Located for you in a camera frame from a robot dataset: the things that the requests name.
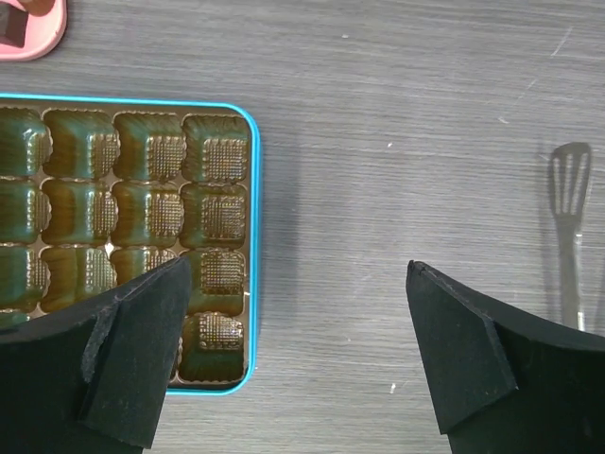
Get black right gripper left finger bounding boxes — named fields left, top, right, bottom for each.
left=1, top=257, right=191, bottom=453

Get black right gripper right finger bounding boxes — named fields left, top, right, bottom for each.
left=406, top=261, right=604, bottom=454

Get stainless steel tongs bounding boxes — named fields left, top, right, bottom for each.
left=547, top=142, right=592, bottom=331

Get gold plastic chocolate insert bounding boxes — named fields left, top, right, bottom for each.
left=0, top=105, right=251, bottom=384

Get blue chocolate tin box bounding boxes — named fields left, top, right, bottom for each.
left=0, top=93, right=262, bottom=394

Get dark chocolate piece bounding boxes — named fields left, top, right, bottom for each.
left=0, top=3, right=29, bottom=48

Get pink tray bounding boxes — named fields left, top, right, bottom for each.
left=1, top=0, right=67, bottom=61

